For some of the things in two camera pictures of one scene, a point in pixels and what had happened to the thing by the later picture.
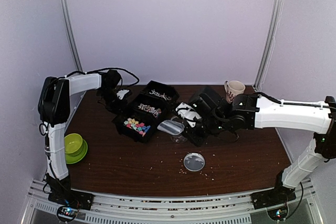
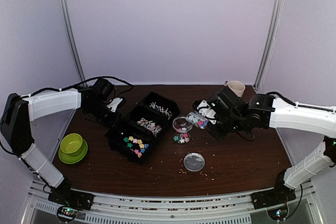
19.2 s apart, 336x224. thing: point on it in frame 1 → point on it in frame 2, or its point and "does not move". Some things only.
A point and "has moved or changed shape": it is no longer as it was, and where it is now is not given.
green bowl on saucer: [74, 159] does not move
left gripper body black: [112, 103] → [102, 116]
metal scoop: [171, 127] → [197, 119]
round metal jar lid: [194, 161] does not move
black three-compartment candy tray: [140, 118] has moved or changed shape
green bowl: [73, 145] does not move
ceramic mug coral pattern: [233, 88] does not move
